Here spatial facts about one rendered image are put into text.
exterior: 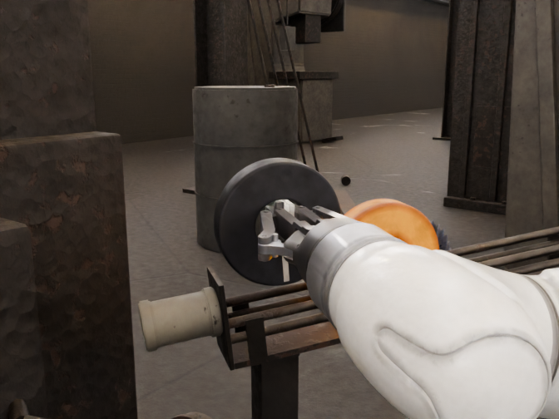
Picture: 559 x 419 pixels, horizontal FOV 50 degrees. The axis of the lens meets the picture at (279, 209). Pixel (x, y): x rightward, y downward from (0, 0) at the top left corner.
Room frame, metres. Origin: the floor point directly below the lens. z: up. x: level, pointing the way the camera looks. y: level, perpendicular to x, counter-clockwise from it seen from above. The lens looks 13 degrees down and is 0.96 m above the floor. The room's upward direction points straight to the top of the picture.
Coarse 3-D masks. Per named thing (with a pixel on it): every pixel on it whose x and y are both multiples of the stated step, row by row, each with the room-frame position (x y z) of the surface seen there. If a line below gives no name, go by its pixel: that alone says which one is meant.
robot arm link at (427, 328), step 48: (384, 240) 0.45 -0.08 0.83; (336, 288) 0.43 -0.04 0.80; (384, 288) 0.37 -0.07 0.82; (432, 288) 0.35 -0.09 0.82; (480, 288) 0.35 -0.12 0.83; (528, 288) 0.40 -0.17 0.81; (384, 336) 0.35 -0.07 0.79; (432, 336) 0.32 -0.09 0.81; (480, 336) 0.31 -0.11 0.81; (528, 336) 0.32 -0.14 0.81; (384, 384) 0.34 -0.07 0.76; (432, 384) 0.31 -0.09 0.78; (480, 384) 0.30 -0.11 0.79; (528, 384) 0.31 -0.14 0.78
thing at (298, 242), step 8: (320, 224) 0.53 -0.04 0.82; (328, 224) 0.52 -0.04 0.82; (336, 224) 0.52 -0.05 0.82; (344, 224) 0.52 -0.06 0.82; (296, 232) 0.58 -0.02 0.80; (312, 232) 0.52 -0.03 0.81; (320, 232) 0.52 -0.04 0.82; (328, 232) 0.51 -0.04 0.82; (288, 240) 0.55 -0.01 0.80; (296, 240) 0.55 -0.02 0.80; (304, 240) 0.52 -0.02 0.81; (312, 240) 0.51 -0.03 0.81; (320, 240) 0.50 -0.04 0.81; (288, 248) 0.54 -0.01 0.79; (296, 248) 0.53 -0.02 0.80; (304, 248) 0.52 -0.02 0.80; (312, 248) 0.51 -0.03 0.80; (288, 256) 0.55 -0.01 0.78; (296, 256) 0.53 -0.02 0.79; (304, 256) 0.51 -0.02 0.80; (296, 264) 0.53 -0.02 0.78; (304, 264) 0.51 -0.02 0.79; (304, 272) 0.51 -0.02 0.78; (304, 280) 0.52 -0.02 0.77
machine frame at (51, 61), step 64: (0, 0) 0.78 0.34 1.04; (64, 0) 0.85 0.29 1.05; (0, 64) 0.77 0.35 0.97; (64, 64) 0.84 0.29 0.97; (0, 128) 0.76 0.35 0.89; (64, 128) 0.83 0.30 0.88; (0, 192) 0.70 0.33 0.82; (64, 192) 0.77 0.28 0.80; (64, 256) 0.76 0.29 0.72; (64, 320) 0.75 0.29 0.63; (128, 320) 0.84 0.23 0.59; (64, 384) 0.75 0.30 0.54; (128, 384) 0.83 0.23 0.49
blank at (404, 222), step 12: (360, 204) 0.75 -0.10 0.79; (372, 204) 0.74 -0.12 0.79; (384, 204) 0.73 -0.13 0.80; (396, 204) 0.73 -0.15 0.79; (348, 216) 0.73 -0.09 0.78; (360, 216) 0.72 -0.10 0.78; (372, 216) 0.72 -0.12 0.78; (384, 216) 0.73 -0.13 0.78; (396, 216) 0.73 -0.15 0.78; (408, 216) 0.74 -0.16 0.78; (420, 216) 0.74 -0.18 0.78; (384, 228) 0.73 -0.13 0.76; (396, 228) 0.73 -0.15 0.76; (408, 228) 0.74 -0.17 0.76; (420, 228) 0.74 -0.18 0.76; (432, 228) 0.75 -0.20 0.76; (408, 240) 0.74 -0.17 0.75; (420, 240) 0.74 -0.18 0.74; (432, 240) 0.75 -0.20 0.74
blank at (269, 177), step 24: (264, 168) 0.68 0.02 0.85; (288, 168) 0.69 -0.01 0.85; (312, 168) 0.70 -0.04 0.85; (240, 192) 0.67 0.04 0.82; (264, 192) 0.68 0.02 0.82; (288, 192) 0.69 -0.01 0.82; (312, 192) 0.70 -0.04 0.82; (216, 216) 0.68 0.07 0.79; (240, 216) 0.67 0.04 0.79; (216, 240) 0.69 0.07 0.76; (240, 240) 0.67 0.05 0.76; (240, 264) 0.67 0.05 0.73; (264, 264) 0.68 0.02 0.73; (288, 264) 0.69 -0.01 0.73
